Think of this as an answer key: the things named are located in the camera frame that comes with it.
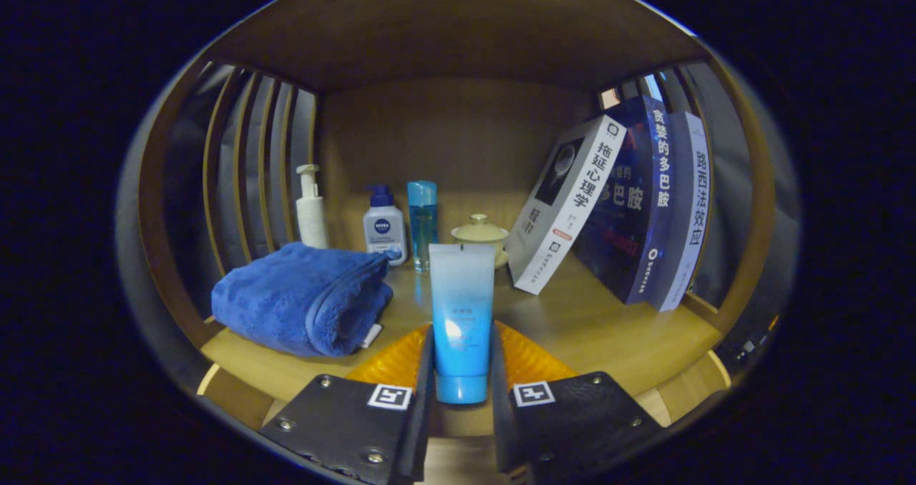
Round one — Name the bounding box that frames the white book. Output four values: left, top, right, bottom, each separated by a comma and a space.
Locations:
505, 115, 628, 295

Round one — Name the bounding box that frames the clear blue bottle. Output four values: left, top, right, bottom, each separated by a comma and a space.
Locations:
407, 180, 438, 273

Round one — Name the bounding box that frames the folded blue towel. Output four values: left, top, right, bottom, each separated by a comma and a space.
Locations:
211, 242, 403, 358

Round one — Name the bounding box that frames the dark blue book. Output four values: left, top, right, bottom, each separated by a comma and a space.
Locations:
572, 96, 675, 305

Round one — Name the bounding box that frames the white bottle with blue cap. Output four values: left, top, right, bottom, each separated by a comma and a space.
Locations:
363, 185, 408, 266

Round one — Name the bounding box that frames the blue cosmetic tube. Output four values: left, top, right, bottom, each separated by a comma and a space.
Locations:
428, 242, 497, 405

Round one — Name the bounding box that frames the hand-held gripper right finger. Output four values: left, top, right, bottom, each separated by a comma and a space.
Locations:
489, 320, 663, 485

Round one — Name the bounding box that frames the wooden cabinet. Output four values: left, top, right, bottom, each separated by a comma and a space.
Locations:
137, 0, 777, 464

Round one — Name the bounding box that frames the wooden countertop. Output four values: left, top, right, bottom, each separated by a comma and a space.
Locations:
199, 245, 723, 439

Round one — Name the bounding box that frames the white pump bottle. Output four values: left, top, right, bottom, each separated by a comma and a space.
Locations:
296, 164, 330, 250

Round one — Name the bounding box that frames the lavender book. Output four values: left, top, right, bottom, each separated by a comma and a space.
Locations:
648, 111, 711, 313

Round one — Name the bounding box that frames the beige lidded teacup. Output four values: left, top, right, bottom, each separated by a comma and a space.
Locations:
451, 214, 510, 270

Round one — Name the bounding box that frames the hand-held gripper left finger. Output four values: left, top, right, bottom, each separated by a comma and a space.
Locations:
259, 324, 436, 485

